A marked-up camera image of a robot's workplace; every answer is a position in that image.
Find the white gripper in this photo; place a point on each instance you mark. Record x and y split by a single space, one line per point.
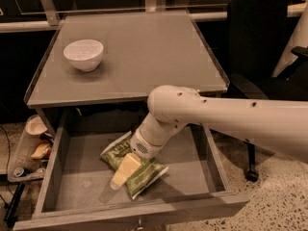
143 146

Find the green jalapeno chip bag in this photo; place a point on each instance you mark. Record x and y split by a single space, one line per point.
147 174

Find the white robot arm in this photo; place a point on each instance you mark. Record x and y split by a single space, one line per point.
277 119

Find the open grey top drawer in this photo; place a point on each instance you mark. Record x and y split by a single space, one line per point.
184 182

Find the grey cabinet with counter top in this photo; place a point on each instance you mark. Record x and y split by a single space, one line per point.
141 52

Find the clear plastic bin of items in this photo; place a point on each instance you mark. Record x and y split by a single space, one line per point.
31 156

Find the white ceramic bowl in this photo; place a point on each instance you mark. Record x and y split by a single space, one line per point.
85 54

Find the black floor stand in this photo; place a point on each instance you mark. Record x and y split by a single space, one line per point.
10 218

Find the metal railing with posts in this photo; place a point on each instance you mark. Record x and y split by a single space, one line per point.
38 15

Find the black office chair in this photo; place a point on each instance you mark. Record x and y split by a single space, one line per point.
256 33

